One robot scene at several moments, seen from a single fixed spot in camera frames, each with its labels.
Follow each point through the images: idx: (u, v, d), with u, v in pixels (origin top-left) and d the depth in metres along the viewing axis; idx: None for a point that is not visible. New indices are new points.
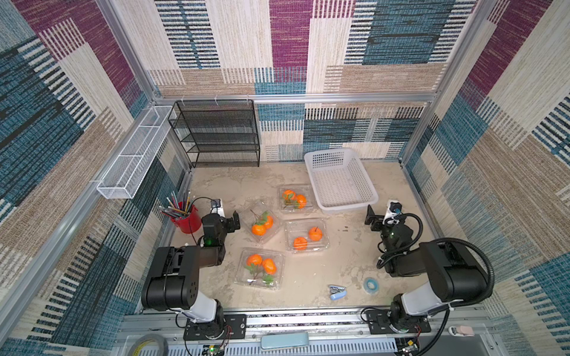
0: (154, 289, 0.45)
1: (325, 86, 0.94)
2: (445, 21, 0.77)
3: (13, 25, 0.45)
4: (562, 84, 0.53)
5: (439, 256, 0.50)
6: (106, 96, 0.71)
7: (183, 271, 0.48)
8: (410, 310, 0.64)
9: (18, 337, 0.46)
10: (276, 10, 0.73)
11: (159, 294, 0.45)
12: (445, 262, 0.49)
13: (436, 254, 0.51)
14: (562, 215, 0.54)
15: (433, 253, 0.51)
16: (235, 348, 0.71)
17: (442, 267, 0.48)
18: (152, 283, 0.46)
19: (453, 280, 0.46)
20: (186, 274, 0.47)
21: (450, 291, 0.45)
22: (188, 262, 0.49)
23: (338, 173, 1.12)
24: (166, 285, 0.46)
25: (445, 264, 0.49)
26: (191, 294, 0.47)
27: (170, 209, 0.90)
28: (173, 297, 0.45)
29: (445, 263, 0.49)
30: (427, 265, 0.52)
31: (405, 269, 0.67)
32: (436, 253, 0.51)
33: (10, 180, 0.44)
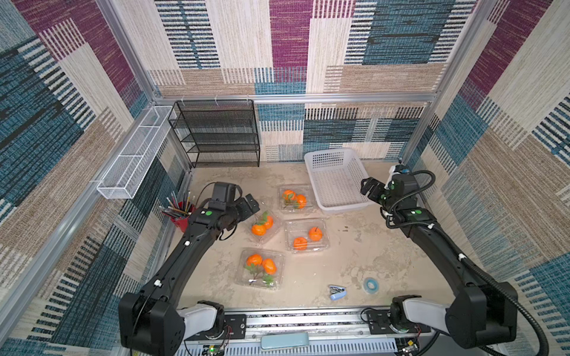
0: (131, 345, 0.41)
1: (325, 87, 0.95)
2: (445, 21, 0.77)
3: (13, 25, 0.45)
4: (561, 84, 0.54)
5: (480, 317, 0.40)
6: (105, 96, 0.71)
7: (156, 336, 0.39)
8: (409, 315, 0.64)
9: (18, 337, 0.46)
10: (276, 10, 0.73)
11: (139, 348, 0.41)
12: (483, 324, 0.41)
13: (477, 314, 0.40)
14: (562, 215, 0.54)
15: (477, 313, 0.40)
16: (235, 348, 0.71)
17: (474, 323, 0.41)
18: (126, 339, 0.42)
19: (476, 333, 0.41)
20: (160, 342, 0.39)
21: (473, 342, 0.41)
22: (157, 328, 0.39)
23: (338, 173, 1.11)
24: (143, 343, 0.41)
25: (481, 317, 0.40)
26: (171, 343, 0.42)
27: (170, 210, 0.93)
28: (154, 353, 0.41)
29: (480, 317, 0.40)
30: (456, 306, 0.44)
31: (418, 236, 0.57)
32: (478, 311, 0.40)
33: (10, 180, 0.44)
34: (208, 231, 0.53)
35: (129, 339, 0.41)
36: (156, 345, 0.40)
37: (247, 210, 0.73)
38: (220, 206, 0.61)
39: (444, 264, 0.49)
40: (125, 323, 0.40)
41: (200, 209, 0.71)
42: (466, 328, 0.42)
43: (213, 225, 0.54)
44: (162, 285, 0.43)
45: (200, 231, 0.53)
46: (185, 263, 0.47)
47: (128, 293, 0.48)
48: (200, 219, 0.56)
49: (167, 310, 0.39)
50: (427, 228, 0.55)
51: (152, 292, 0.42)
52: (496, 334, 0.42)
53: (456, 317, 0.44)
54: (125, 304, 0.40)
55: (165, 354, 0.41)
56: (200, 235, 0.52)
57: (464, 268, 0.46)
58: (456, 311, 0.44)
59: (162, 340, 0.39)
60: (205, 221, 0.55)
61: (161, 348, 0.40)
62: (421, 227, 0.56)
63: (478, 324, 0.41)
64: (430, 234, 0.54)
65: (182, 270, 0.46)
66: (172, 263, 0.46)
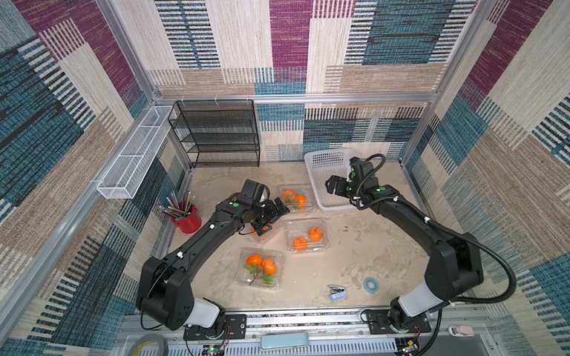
0: (144, 309, 0.44)
1: (325, 87, 0.95)
2: (445, 21, 0.77)
3: (13, 25, 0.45)
4: (561, 84, 0.54)
5: (452, 268, 0.44)
6: (106, 96, 0.71)
7: (168, 302, 0.42)
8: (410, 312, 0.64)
9: (18, 337, 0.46)
10: (276, 10, 0.73)
11: (150, 314, 0.44)
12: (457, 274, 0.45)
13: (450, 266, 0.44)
14: (562, 215, 0.54)
15: (447, 264, 0.44)
16: (235, 348, 0.71)
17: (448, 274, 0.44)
18: (142, 301, 0.44)
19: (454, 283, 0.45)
20: (170, 311, 0.42)
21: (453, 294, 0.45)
22: (170, 296, 0.41)
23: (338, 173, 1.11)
24: (154, 309, 0.43)
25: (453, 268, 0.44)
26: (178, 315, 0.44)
27: (170, 209, 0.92)
28: (162, 322, 0.43)
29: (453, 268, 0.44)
30: (432, 264, 0.48)
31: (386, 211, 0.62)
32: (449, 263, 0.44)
33: (10, 180, 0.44)
34: (233, 219, 0.56)
35: (144, 302, 0.44)
36: (167, 314, 0.42)
37: (274, 215, 0.74)
38: (247, 201, 0.65)
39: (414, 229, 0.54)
40: (145, 284, 0.43)
41: (228, 199, 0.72)
42: (443, 282, 0.46)
43: (237, 216, 0.57)
44: (183, 259, 0.46)
45: (225, 217, 0.56)
46: (208, 241, 0.50)
47: (152, 258, 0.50)
48: (228, 207, 0.59)
49: (182, 280, 0.42)
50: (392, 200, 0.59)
51: (174, 262, 0.45)
52: (470, 282, 0.46)
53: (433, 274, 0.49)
54: (148, 268, 0.43)
55: (171, 325, 0.43)
56: (225, 222, 0.55)
57: (431, 228, 0.50)
58: (433, 269, 0.48)
59: (173, 308, 0.42)
60: (231, 211, 0.58)
61: (169, 317, 0.42)
62: (387, 200, 0.60)
63: (451, 274, 0.44)
64: (397, 205, 0.58)
65: (203, 249, 0.49)
66: (196, 240, 0.50)
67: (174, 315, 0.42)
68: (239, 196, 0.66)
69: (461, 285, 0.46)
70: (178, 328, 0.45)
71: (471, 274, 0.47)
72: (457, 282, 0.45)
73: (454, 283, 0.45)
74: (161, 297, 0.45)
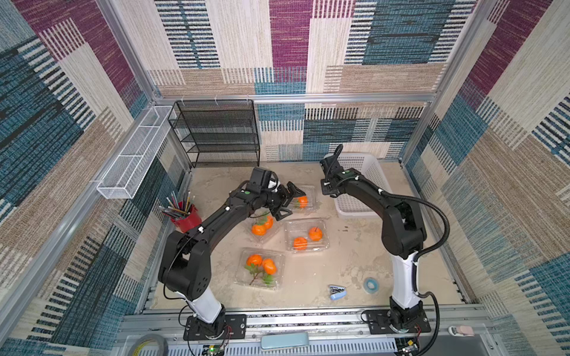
0: (166, 280, 0.48)
1: (325, 86, 0.94)
2: (445, 21, 0.77)
3: (13, 25, 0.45)
4: (561, 84, 0.54)
5: (398, 227, 0.55)
6: (106, 96, 0.71)
7: (190, 271, 0.46)
8: (404, 303, 0.65)
9: (18, 337, 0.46)
10: (276, 10, 0.73)
11: (171, 285, 0.47)
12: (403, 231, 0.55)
13: (398, 225, 0.55)
14: (562, 215, 0.54)
15: (395, 225, 0.55)
16: (235, 348, 0.71)
17: (398, 233, 0.55)
18: (164, 272, 0.48)
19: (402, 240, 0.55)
20: (193, 279, 0.45)
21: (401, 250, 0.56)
22: (193, 265, 0.45)
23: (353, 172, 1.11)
24: (176, 279, 0.47)
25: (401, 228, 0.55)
26: (197, 285, 0.47)
27: (169, 209, 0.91)
28: (183, 291, 0.46)
29: (401, 227, 0.55)
30: (385, 227, 0.58)
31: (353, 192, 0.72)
32: (396, 224, 0.55)
33: (10, 180, 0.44)
34: (246, 205, 0.61)
35: (165, 273, 0.48)
36: (188, 282, 0.46)
37: (286, 199, 0.76)
38: (257, 189, 0.69)
39: (370, 200, 0.65)
40: (168, 255, 0.47)
41: (240, 188, 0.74)
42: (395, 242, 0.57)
43: (250, 202, 0.62)
44: (204, 232, 0.50)
45: (238, 202, 0.61)
46: (224, 220, 0.55)
47: (174, 231, 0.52)
48: (240, 194, 0.64)
49: (205, 251, 0.45)
50: (355, 180, 0.69)
51: (194, 233, 0.49)
52: (417, 238, 0.57)
53: (386, 236, 0.59)
54: (171, 241, 0.47)
55: (193, 293, 0.46)
56: (238, 205, 0.60)
57: (384, 197, 0.60)
58: (387, 231, 0.58)
59: (195, 277, 0.45)
60: (243, 196, 0.64)
61: (191, 286, 0.46)
62: (351, 180, 0.70)
63: (398, 233, 0.55)
64: (357, 183, 0.68)
65: (221, 225, 0.53)
66: (214, 219, 0.54)
67: (195, 284, 0.46)
68: (249, 184, 0.70)
69: (408, 242, 0.56)
70: (196, 297, 0.48)
71: (416, 230, 0.57)
72: (405, 239, 0.56)
73: (401, 240, 0.55)
74: (182, 269, 0.48)
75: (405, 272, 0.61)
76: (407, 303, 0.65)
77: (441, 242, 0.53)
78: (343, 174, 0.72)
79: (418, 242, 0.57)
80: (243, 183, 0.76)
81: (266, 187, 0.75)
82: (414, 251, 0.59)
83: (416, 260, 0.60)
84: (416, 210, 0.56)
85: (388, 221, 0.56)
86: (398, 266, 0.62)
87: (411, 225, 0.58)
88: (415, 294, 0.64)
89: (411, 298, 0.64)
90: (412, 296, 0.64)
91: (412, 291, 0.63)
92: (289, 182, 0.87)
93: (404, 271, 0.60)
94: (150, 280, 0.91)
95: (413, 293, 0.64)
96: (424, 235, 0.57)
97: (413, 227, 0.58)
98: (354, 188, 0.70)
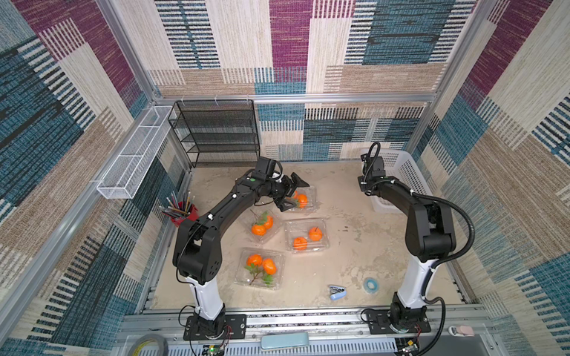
0: (179, 265, 0.51)
1: (325, 87, 0.95)
2: (445, 21, 0.77)
3: (13, 25, 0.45)
4: (561, 84, 0.54)
5: (422, 225, 0.54)
6: (106, 96, 0.71)
7: (203, 255, 0.48)
8: (405, 302, 0.65)
9: (18, 337, 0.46)
10: (276, 10, 0.73)
11: (185, 269, 0.51)
12: (427, 233, 0.54)
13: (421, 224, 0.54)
14: (562, 215, 0.54)
15: (418, 222, 0.54)
16: (235, 348, 0.71)
17: (420, 231, 0.54)
18: (177, 257, 0.51)
19: (424, 242, 0.53)
20: (205, 262, 0.48)
21: (421, 252, 0.54)
22: (205, 249, 0.48)
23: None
24: (190, 263, 0.50)
25: (426, 228, 0.54)
26: (210, 268, 0.50)
27: (170, 210, 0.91)
28: (196, 275, 0.50)
29: (426, 227, 0.54)
30: (409, 225, 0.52)
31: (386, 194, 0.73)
32: (421, 222, 0.54)
33: (10, 180, 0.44)
34: (252, 191, 0.63)
35: (179, 257, 0.51)
36: (201, 267, 0.49)
37: (289, 188, 0.77)
38: (262, 176, 0.71)
39: (401, 201, 0.65)
40: (179, 241, 0.50)
41: (244, 176, 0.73)
42: (414, 242, 0.56)
43: (256, 189, 0.64)
44: (214, 219, 0.52)
45: (245, 190, 0.63)
46: (231, 208, 0.57)
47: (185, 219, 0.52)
48: (246, 182, 0.66)
49: (215, 237, 0.48)
50: (390, 182, 0.71)
51: (205, 221, 0.52)
52: (441, 244, 0.54)
53: (409, 235, 0.58)
54: (182, 228, 0.50)
55: (205, 276, 0.49)
56: (244, 193, 0.62)
57: (414, 198, 0.60)
58: (410, 231, 0.58)
59: (208, 260, 0.48)
60: (249, 184, 0.65)
61: (204, 270, 0.49)
62: (387, 183, 0.72)
63: (421, 232, 0.54)
64: (392, 185, 0.70)
65: (229, 212, 0.55)
66: (221, 206, 0.56)
67: (208, 268, 0.49)
68: (254, 173, 0.72)
69: (430, 245, 0.54)
70: (208, 281, 0.51)
71: (443, 236, 0.54)
72: (427, 240, 0.54)
73: (423, 239, 0.53)
74: (195, 254, 0.51)
75: (418, 277, 0.60)
76: (410, 302, 0.64)
77: (464, 251, 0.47)
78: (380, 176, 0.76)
79: (441, 250, 0.54)
80: (247, 171, 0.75)
81: (271, 175, 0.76)
82: (436, 257, 0.57)
83: (434, 268, 0.58)
84: (447, 214, 0.54)
85: (413, 219, 0.56)
86: (412, 268, 0.62)
87: (439, 230, 0.56)
88: (421, 297, 0.63)
89: (415, 300, 0.64)
90: (416, 299, 0.64)
91: (419, 295, 0.63)
92: (293, 173, 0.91)
93: (417, 274, 0.60)
94: (150, 280, 0.91)
95: (419, 296, 0.63)
96: (451, 244, 0.54)
97: (441, 232, 0.55)
98: (387, 188, 0.72)
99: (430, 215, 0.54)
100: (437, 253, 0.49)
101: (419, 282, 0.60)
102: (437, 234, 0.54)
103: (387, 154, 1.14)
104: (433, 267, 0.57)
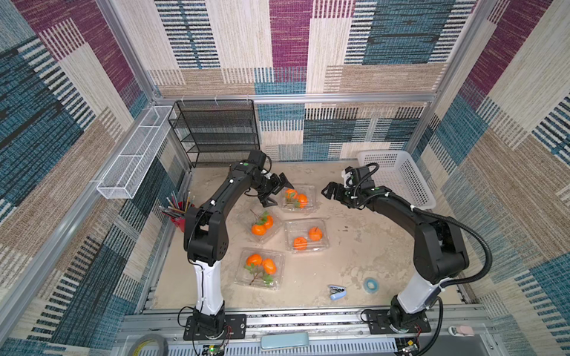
0: (190, 249, 0.55)
1: (325, 86, 0.94)
2: (445, 21, 0.77)
3: (13, 25, 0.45)
4: (562, 84, 0.53)
5: (433, 248, 0.48)
6: (106, 96, 0.71)
7: (212, 236, 0.53)
8: (407, 308, 0.64)
9: (18, 337, 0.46)
10: (276, 10, 0.73)
11: (195, 254, 0.56)
12: (439, 255, 0.48)
13: (431, 245, 0.48)
14: (562, 215, 0.54)
15: (428, 245, 0.48)
16: (235, 348, 0.71)
17: (433, 255, 0.48)
18: (187, 242, 0.55)
19: (439, 265, 0.48)
20: (214, 244, 0.53)
21: (436, 276, 0.48)
22: (214, 231, 0.52)
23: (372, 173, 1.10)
24: (200, 248, 0.55)
25: (437, 251, 0.48)
26: (219, 250, 0.55)
27: (170, 209, 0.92)
28: (206, 257, 0.55)
29: (436, 249, 0.48)
30: (418, 246, 0.52)
31: (384, 210, 0.66)
32: (430, 243, 0.48)
33: (10, 180, 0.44)
34: (246, 176, 0.66)
35: (189, 242, 0.55)
36: (211, 249, 0.54)
37: (277, 186, 0.83)
38: (255, 163, 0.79)
39: (401, 217, 0.59)
40: (188, 227, 0.54)
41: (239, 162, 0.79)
42: (427, 265, 0.50)
43: (250, 173, 0.67)
44: (217, 204, 0.57)
45: (240, 175, 0.66)
46: (231, 192, 0.61)
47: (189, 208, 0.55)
48: (240, 166, 0.69)
49: (221, 220, 0.52)
50: (385, 196, 0.65)
51: (208, 208, 0.55)
52: (456, 265, 0.49)
53: (419, 258, 0.52)
54: (189, 214, 0.53)
55: (217, 257, 0.54)
56: (240, 177, 0.65)
57: (416, 214, 0.55)
58: (418, 251, 0.52)
59: (217, 242, 0.53)
60: (244, 169, 0.68)
61: (214, 251, 0.54)
62: (381, 197, 0.66)
63: (434, 254, 0.48)
64: (388, 200, 0.63)
65: (229, 196, 0.60)
66: (222, 192, 0.60)
67: (217, 248, 0.54)
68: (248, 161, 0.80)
69: (445, 268, 0.48)
70: (217, 262, 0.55)
71: (455, 255, 0.50)
72: (441, 263, 0.49)
73: (437, 264, 0.48)
74: (203, 238, 0.56)
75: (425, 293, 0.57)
76: (411, 309, 0.63)
77: (483, 274, 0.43)
78: (372, 190, 0.69)
79: (455, 271, 0.49)
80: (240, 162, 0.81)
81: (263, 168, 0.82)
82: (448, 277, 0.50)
83: (443, 286, 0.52)
84: (455, 232, 0.49)
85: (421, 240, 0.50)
86: (420, 284, 0.57)
87: (450, 248, 0.51)
88: (424, 306, 0.64)
89: (418, 308, 0.63)
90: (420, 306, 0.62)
91: (423, 304, 0.62)
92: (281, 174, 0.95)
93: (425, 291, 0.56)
94: (150, 280, 0.91)
95: (423, 305, 0.63)
96: (464, 262, 0.49)
97: (452, 251, 0.50)
98: (384, 205, 0.65)
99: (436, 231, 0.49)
100: (451, 274, 0.49)
101: (426, 297, 0.58)
102: (449, 254, 0.50)
103: (386, 154, 1.14)
104: (444, 285, 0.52)
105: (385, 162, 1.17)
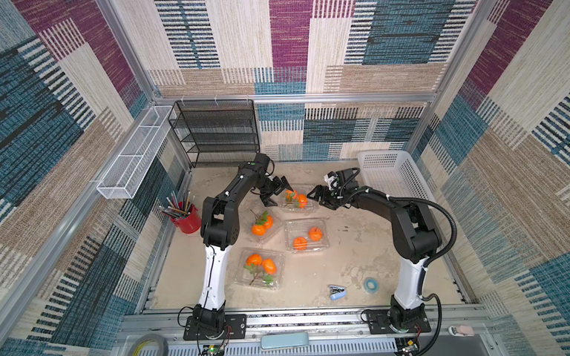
0: (208, 233, 0.62)
1: (325, 86, 0.94)
2: (445, 21, 0.77)
3: (13, 25, 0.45)
4: (562, 84, 0.53)
5: (407, 227, 0.54)
6: (106, 96, 0.71)
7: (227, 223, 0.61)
8: (404, 304, 0.65)
9: (18, 337, 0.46)
10: (276, 10, 0.73)
11: (211, 238, 0.63)
12: (412, 233, 0.54)
13: (406, 226, 0.54)
14: (562, 215, 0.54)
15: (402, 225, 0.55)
16: (235, 348, 0.71)
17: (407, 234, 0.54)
18: (205, 228, 0.63)
19: (414, 243, 0.53)
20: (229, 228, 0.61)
21: (413, 254, 0.53)
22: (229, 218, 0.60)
23: (373, 173, 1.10)
24: (216, 232, 0.62)
25: (411, 231, 0.54)
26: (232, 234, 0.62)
27: (169, 209, 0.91)
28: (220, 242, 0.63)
29: (410, 228, 0.54)
30: (395, 230, 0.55)
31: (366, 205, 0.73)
32: (404, 223, 0.54)
33: (10, 180, 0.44)
34: (254, 173, 0.75)
35: (206, 228, 0.63)
36: (225, 233, 0.61)
37: (279, 188, 0.92)
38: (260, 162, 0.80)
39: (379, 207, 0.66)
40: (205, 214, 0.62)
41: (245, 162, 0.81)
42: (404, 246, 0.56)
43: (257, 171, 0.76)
44: (231, 194, 0.65)
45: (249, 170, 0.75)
46: (242, 185, 0.69)
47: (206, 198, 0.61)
48: (247, 165, 0.78)
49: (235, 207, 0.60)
50: (366, 191, 0.72)
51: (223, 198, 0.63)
52: (430, 242, 0.54)
53: (397, 239, 0.58)
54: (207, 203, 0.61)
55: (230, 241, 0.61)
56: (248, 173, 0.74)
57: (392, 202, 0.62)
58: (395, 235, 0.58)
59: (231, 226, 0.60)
60: (251, 167, 0.77)
61: (228, 235, 0.61)
62: (362, 193, 0.73)
63: (408, 233, 0.54)
64: (369, 194, 0.71)
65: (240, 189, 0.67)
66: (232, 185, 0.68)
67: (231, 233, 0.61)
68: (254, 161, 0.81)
69: (420, 245, 0.54)
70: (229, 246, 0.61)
71: (428, 233, 0.55)
72: (416, 241, 0.54)
73: (413, 242, 0.54)
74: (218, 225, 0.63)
75: (413, 278, 0.60)
76: (408, 305, 0.64)
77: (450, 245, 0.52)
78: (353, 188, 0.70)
79: (430, 247, 0.54)
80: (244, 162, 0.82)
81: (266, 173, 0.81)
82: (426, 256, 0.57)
83: (427, 265, 0.58)
84: (425, 211, 0.56)
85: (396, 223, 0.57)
86: (407, 271, 0.61)
87: (423, 228, 0.56)
88: (418, 297, 0.64)
89: (414, 300, 0.64)
90: (415, 299, 0.64)
91: (416, 295, 0.63)
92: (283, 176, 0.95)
93: (412, 276, 0.59)
94: (150, 280, 0.91)
95: (417, 296, 0.63)
96: (437, 239, 0.55)
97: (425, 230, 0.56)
98: (364, 199, 0.73)
99: (410, 214, 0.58)
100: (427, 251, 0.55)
101: (415, 283, 0.60)
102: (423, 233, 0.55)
103: (386, 154, 1.14)
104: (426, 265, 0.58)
105: (385, 163, 1.17)
